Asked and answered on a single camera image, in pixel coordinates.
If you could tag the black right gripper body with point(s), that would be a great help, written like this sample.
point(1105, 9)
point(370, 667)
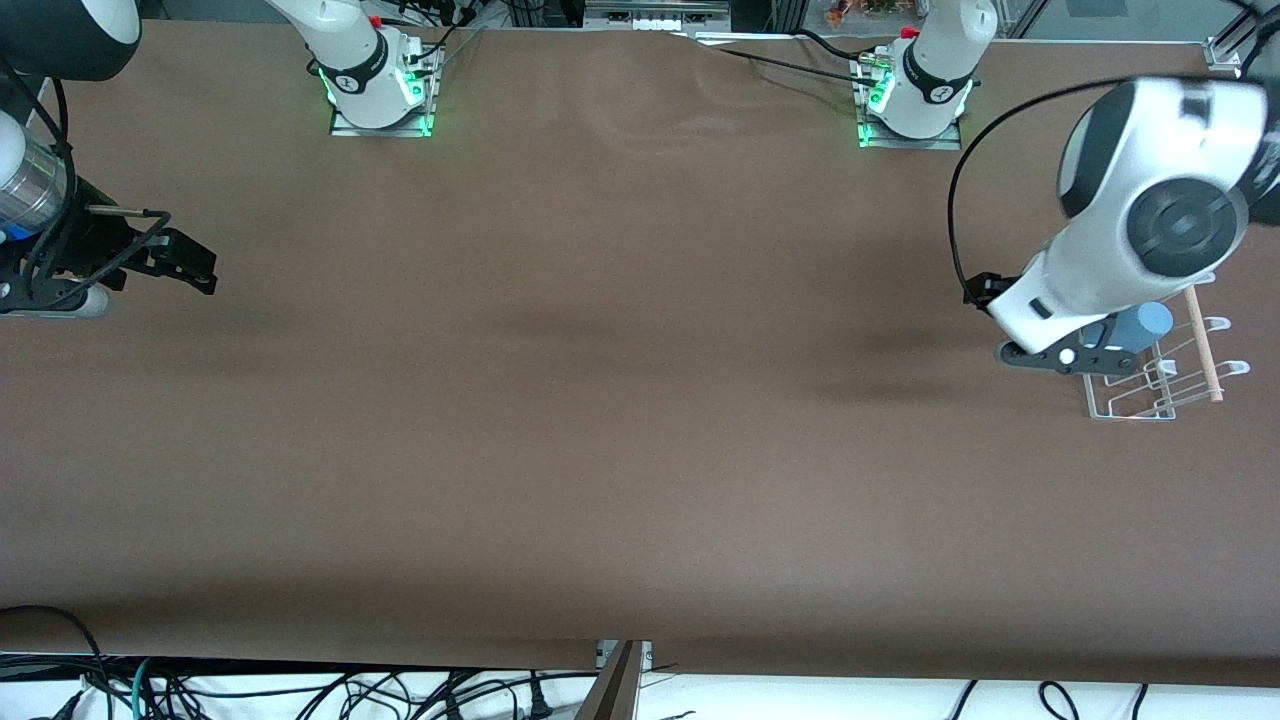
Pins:
point(95, 240)

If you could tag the blue cup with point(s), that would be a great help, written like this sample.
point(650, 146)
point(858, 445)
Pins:
point(1150, 322)

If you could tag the white Franka left arm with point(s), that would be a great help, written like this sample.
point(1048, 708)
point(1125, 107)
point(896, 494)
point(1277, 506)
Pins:
point(1100, 270)

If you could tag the orange colourful object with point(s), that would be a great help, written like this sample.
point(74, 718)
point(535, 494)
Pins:
point(860, 10)

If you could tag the brown table cover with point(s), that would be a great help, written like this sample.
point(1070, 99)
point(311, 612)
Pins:
point(640, 400)

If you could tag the white connector block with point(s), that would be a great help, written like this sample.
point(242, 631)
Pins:
point(657, 23)

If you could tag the grey device box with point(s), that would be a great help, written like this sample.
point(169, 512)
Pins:
point(660, 8)

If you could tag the brown table support beam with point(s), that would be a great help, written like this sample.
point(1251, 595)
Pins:
point(615, 690)

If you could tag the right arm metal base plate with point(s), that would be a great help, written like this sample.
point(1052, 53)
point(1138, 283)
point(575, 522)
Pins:
point(380, 131)

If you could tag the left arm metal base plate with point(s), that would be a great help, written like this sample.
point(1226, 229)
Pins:
point(945, 143)

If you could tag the aluminium corner bracket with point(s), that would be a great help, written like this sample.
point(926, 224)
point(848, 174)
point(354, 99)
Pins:
point(1222, 50)

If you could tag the silver metal bracket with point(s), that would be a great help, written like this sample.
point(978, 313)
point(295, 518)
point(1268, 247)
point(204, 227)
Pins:
point(604, 652)

